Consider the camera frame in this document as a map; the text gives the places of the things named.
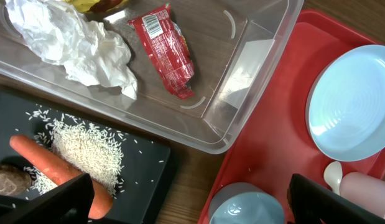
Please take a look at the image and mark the clear plastic waste bin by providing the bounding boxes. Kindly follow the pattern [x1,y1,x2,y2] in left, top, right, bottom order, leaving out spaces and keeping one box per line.
[0,0,304,154]

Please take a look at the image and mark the orange carrot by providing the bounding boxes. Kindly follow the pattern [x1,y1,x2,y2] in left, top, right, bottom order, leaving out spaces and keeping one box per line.
[9,134,113,220]

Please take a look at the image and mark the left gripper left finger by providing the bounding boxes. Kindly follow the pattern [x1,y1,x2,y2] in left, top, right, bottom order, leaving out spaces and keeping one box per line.
[0,174,95,224]

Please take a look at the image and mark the white napkin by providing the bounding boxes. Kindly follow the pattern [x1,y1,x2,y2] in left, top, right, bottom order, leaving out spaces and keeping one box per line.
[6,0,137,100]

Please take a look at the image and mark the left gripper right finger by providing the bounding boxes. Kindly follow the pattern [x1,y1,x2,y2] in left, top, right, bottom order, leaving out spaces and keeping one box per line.
[287,174,385,224]

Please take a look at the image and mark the brown food lump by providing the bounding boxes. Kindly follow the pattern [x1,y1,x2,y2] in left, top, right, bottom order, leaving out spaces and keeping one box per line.
[0,164,32,196]

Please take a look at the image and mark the pink plastic cup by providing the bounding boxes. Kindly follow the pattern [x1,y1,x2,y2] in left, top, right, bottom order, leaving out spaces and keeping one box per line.
[340,172,385,219]

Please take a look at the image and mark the yellow silver foil wrapper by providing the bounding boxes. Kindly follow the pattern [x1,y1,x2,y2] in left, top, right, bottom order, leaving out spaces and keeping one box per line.
[64,0,128,14]

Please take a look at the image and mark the light blue plate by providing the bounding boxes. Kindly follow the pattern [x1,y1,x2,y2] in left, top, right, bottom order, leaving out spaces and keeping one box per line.
[306,44,385,162]

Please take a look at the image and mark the white plastic spoon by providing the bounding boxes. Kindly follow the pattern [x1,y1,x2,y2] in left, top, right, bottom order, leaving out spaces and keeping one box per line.
[323,161,343,195]

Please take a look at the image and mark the black food waste tray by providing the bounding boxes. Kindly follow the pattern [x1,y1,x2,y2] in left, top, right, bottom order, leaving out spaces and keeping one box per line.
[0,89,177,223]

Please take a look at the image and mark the red snack wrapper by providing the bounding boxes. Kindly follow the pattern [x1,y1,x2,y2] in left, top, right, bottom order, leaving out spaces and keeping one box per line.
[128,3,195,100]

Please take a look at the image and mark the red serving tray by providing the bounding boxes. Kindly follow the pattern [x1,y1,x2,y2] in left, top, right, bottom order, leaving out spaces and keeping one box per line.
[210,10,373,222]

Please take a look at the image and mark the pile of white rice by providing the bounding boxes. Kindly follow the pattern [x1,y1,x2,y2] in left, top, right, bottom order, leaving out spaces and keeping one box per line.
[13,105,165,197]

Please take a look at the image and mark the light blue bowl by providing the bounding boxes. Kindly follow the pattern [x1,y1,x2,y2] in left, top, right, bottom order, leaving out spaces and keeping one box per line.
[208,182,285,224]

